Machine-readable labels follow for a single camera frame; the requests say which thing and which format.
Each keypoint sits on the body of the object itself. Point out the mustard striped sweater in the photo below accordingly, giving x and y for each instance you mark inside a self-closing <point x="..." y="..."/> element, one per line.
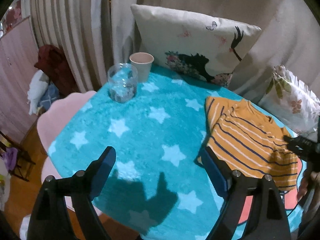
<point x="249" y="141"/>

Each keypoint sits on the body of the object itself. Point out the clear glass jar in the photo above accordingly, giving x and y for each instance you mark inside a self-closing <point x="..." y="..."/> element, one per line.
<point x="122" y="79"/>

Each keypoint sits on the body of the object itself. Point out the pink scalloped chair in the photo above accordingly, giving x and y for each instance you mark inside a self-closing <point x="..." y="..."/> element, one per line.
<point x="49" y="126"/>

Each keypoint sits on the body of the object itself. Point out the beige striped curtain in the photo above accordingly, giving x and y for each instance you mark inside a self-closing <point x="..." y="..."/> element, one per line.
<point x="94" y="34"/>

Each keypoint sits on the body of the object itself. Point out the white and blue clothes pile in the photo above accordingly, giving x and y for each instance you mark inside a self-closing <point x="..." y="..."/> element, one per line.
<point x="42" y="93"/>

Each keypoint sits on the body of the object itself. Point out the beige paper cup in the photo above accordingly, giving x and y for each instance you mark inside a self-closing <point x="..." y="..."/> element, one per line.
<point x="142" y="62"/>

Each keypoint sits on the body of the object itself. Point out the turquoise star cartoon blanket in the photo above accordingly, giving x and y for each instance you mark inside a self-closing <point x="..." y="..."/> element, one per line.
<point x="155" y="187"/>

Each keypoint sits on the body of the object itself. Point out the white floral leaf pillow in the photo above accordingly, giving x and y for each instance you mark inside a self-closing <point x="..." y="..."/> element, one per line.
<point x="291" y="101"/>

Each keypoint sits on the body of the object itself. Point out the dark wooden chair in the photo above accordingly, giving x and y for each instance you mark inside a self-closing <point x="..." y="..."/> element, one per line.
<point x="17" y="160"/>

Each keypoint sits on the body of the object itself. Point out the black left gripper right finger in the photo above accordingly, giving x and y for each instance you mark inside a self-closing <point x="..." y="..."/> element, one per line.
<point x="267" y="218"/>

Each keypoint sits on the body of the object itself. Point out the cream girl-silhouette pillow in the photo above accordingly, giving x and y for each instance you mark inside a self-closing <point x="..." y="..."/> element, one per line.
<point x="194" y="44"/>

